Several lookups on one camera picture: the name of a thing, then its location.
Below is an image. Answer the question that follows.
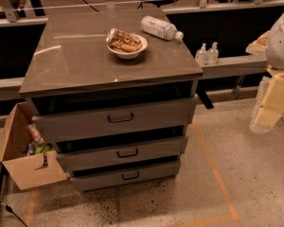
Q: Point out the black cable on floor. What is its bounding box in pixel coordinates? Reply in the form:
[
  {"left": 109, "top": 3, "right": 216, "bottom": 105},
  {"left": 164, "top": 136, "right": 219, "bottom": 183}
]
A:
[{"left": 0, "top": 201, "right": 28, "bottom": 227}]

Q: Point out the middle grey drawer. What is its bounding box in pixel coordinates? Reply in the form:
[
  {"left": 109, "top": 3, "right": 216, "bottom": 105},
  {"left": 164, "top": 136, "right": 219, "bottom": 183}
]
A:
[{"left": 57, "top": 135, "right": 188, "bottom": 172}]

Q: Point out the grey drawer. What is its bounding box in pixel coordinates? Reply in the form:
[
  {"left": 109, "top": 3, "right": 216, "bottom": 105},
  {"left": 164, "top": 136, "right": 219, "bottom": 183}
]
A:
[
  {"left": 33, "top": 97, "right": 195, "bottom": 142},
  {"left": 72, "top": 160, "right": 181, "bottom": 192},
  {"left": 57, "top": 135, "right": 188, "bottom": 172}
]

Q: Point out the bottom grey drawer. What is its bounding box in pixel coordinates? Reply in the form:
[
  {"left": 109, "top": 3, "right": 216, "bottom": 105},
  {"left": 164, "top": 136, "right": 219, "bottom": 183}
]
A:
[{"left": 72, "top": 160, "right": 181, "bottom": 192}]

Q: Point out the snack packet in box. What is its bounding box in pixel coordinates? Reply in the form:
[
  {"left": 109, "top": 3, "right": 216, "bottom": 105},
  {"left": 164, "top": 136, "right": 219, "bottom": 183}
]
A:
[{"left": 27, "top": 124, "right": 44, "bottom": 145}]

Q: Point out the grey drawer cabinet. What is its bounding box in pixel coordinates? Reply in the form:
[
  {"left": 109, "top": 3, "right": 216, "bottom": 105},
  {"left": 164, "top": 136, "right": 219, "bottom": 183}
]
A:
[{"left": 20, "top": 9, "right": 203, "bottom": 182}]

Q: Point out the green packet in box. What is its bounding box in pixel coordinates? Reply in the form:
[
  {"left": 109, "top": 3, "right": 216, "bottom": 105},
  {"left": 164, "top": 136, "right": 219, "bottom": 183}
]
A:
[{"left": 35, "top": 145, "right": 51, "bottom": 154}]

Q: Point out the clear pump bottle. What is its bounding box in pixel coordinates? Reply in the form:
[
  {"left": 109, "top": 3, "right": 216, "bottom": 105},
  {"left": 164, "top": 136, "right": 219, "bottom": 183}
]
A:
[
  {"left": 195, "top": 44, "right": 207, "bottom": 66},
  {"left": 207, "top": 42, "right": 219, "bottom": 64}
]

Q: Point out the right clear pump bottle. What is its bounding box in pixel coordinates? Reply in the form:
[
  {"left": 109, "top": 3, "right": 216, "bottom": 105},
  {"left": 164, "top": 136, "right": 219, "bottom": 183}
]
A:
[{"left": 207, "top": 42, "right": 219, "bottom": 64}]

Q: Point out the white paper bowl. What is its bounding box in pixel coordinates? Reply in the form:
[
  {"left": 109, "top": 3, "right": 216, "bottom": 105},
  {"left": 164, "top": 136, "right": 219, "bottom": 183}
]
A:
[{"left": 107, "top": 35, "right": 148, "bottom": 60}]

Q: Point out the top grey drawer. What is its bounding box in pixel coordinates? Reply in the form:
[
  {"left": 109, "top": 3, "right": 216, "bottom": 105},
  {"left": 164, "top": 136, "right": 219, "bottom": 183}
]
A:
[{"left": 33, "top": 97, "right": 195, "bottom": 142}]

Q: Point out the open cardboard box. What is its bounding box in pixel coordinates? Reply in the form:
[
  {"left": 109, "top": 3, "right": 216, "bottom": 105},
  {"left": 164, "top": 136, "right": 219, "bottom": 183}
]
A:
[{"left": 0, "top": 103, "right": 67, "bottom": 190}]

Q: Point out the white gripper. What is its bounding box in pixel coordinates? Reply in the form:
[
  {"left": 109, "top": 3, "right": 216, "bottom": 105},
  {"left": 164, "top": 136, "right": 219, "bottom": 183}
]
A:
[{"left": 245, "top": 13, "right": 284, "bottom": 134}]

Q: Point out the left clear pump bottle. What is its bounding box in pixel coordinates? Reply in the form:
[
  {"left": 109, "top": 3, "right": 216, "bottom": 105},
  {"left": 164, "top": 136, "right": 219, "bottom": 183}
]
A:
[{"left": 195, "top": 44, "right": 207, "bottom": 66}]

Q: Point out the clear plastic water bottle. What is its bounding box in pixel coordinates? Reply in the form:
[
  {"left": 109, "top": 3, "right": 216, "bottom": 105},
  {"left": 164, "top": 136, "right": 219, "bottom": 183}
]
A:
[{"left": 140, "top": 16, "right": 184, "bottom": 41}]

